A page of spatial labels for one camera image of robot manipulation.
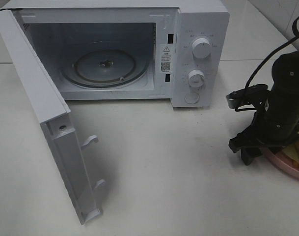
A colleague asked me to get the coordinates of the round door release button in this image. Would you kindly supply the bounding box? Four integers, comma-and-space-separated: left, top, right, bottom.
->
185, 92, 199, 104

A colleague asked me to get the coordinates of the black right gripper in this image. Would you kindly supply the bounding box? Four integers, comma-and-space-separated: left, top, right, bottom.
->
229, 98, 299, 166

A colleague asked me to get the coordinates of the pink round plate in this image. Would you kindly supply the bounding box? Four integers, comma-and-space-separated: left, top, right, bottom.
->
261, 148, 299, 179

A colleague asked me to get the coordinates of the white lower timer knob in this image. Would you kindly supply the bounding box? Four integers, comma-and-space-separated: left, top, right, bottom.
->
188, 69, 205, 88

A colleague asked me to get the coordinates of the white upper power knob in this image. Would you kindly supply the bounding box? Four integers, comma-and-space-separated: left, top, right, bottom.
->
191, 36, 212, 59

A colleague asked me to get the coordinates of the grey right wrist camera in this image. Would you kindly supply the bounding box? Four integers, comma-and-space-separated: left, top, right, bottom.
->
226, 84, 270, 110

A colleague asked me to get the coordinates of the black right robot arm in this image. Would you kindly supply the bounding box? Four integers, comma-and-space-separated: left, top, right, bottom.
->
226, 50, 299, 165

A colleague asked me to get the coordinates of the glass microwave turntable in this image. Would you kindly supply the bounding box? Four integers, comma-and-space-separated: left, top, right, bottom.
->
60, 42, 153, 89

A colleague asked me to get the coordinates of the white microwave oven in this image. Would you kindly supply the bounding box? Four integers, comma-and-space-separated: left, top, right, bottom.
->
0, 0, 230, 108

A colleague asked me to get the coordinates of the white microwave door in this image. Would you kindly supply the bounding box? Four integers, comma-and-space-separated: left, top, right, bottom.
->
0, 10, 105, 225

